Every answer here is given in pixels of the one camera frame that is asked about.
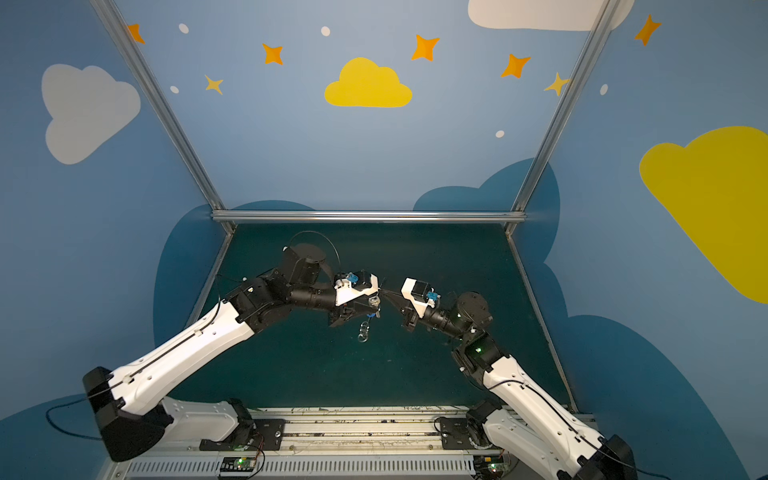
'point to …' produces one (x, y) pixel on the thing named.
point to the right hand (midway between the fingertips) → (387, 285)
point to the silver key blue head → (374, 301)
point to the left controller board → (238, 464)
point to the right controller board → (490, 466)
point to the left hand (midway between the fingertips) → (376, 299)
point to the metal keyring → (363, 330)
